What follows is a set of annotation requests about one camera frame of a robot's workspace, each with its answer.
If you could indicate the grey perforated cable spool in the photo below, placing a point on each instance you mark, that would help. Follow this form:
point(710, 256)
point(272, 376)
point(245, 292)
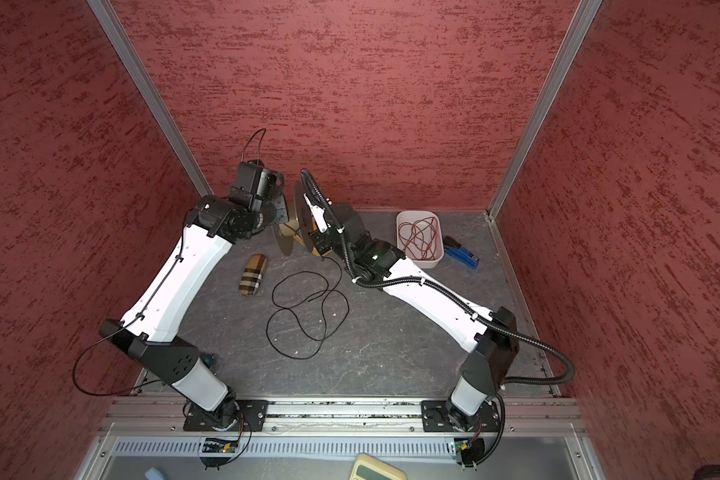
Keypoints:
point(294, 223)

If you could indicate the aluminium corner post left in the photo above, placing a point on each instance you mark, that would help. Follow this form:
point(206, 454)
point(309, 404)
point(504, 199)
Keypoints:
point(114, 30)

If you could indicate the aluminium corner post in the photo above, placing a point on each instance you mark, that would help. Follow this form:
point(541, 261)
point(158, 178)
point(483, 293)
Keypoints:
point(578, 28)
point(114, 30)

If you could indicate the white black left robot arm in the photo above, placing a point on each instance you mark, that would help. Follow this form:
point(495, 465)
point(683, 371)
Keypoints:
point(148, 332)

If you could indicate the white plastic tray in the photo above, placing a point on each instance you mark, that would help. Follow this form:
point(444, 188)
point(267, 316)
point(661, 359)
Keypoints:
point(419, 237)

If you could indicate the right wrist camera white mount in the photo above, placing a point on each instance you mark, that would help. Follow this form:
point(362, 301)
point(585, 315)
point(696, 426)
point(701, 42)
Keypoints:
point(317, 214)

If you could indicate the blue stapler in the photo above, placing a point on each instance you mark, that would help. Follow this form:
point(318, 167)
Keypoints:
point(457, 251)

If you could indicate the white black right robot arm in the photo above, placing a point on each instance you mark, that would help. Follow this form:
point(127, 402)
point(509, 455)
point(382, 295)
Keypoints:
point(488, 337)

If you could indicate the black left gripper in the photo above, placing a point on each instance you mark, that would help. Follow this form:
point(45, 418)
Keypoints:
point(281, 216)

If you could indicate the aluminium corner post right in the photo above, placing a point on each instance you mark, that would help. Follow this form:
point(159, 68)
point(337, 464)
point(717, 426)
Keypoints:
point(578, 28)

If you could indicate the beige device at bottom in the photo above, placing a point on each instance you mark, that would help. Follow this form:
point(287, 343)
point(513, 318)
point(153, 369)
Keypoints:
point(366, 467)

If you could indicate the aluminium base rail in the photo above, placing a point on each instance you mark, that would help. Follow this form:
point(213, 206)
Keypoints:
point(161, 425)

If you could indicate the plaid fabric glasses case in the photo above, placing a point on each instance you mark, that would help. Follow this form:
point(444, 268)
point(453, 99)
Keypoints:
point(252, 276)

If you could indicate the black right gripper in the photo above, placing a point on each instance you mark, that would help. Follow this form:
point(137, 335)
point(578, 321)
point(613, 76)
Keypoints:
point(323, 241)

